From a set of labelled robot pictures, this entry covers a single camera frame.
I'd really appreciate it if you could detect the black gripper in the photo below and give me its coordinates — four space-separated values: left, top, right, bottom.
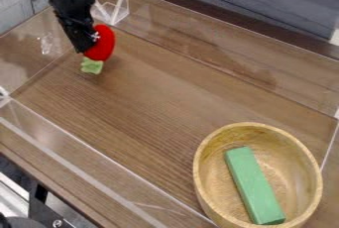
50 0 100 53

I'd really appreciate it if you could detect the red plush strawberry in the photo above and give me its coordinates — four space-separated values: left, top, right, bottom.
81 24 114 74

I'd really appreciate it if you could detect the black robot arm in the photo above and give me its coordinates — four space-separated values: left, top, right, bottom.
49 0 97 53

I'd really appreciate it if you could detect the green rectangular block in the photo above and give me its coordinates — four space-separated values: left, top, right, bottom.
224 147 285 225

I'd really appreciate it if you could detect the wooden oval bowl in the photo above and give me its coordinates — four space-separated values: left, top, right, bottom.
192 122 323 228

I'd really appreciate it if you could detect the clear acrylic corner bracket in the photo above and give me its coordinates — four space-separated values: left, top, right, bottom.
90 0 129 26

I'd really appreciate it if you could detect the clear acrylic enclosure wall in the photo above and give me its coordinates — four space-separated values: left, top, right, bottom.
0 87 216 228

